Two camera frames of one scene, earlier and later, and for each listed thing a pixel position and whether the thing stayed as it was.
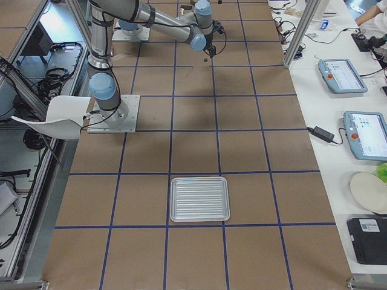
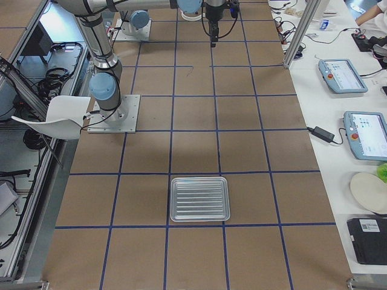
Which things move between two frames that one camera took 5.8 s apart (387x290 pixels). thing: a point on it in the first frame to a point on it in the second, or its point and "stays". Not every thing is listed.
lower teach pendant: x=367 y=133 stays
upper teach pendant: x=342 y=75 stays
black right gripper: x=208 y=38 to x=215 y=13
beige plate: x=371 y=191 stays
